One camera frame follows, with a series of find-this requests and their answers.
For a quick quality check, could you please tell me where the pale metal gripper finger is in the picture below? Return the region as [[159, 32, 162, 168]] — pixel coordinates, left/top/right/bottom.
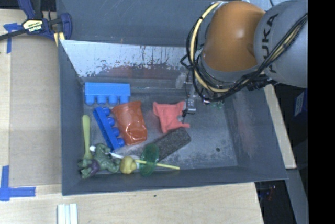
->
[[178, 99, 197, 124]]

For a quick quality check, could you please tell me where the red cloth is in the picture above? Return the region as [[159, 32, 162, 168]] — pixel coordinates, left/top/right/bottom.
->
[[152, 100, 191, 135]]

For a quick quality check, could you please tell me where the grey metal bin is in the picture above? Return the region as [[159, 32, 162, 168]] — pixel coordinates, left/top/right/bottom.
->
[[54, 0, 289, 196]]

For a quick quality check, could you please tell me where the dark green flat block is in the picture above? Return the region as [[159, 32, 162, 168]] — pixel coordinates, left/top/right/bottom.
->
[[151, 127, 192, 163]]

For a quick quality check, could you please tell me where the orange plastic cup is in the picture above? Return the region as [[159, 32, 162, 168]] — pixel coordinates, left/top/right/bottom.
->
[[112, 100, 148, 146]]

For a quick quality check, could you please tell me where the green disc on yellow stick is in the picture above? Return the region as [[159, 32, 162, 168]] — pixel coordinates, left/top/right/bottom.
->
[[134, 142, 181, 177]]

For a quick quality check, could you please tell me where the slim blue toy brick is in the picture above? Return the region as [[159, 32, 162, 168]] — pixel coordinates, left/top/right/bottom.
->
[[92, 106, 126, 151]]

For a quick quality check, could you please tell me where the large blue toy brick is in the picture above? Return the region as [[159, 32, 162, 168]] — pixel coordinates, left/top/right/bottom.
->
[[84, 82, 131, 106]]

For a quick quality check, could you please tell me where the yellow rubber toy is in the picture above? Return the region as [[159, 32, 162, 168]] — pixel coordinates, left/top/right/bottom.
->
[[119, 155, 138, 175]]

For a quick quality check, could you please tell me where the thin white stick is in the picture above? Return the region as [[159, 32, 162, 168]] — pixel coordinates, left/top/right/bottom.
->
[[89, 145, 124, 159]]

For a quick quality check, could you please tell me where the green toy figure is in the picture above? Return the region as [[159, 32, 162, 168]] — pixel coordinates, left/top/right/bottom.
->
[[77, 142, 121, 180]]

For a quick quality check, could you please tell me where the yellow-green plastic spoon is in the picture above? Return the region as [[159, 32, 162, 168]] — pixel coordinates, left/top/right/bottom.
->
[[82, 114, 93, 161]]

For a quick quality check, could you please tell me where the pale wood flat board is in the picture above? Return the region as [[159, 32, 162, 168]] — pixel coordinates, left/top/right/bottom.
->
[[8, 34, 63, 188]]

